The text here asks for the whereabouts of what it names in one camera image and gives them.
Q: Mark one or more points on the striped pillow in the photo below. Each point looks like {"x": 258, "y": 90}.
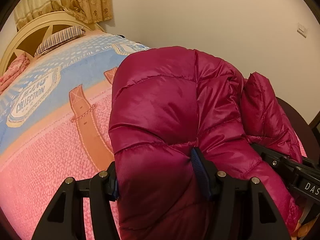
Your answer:
{"x": 60, "y": 38}

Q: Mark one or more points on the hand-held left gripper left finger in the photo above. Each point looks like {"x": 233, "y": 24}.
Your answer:
{"x": 112, "y": 180}

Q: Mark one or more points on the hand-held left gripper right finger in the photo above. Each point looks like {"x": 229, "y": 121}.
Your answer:
{"x": 198, "y": 168}

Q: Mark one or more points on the cream wooden bed headboard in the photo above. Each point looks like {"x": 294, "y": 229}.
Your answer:
{"x": 25, "y": 30}

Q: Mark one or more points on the pink and blue printed blanket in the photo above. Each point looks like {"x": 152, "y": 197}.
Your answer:
{"x": 50, "y": 142}

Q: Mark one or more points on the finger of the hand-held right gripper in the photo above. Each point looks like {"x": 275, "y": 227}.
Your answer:
{"x": 272, "y": 157}

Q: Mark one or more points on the magenta puffer jacket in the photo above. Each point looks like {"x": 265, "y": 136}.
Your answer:
{"x": 162, "y": 110}

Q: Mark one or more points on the white wall switch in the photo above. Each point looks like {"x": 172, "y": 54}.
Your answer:
{"x": 302, "y": 29}

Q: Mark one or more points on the dark wooden furniture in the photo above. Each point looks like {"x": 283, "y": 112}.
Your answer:
{"x": 295, "y": 120}

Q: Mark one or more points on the pink folded quilt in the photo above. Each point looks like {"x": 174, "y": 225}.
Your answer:
{"x": 12, "y": 72}

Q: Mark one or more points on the beige floral curtain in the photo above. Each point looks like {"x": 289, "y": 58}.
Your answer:
{"x": 75, "y": 0}

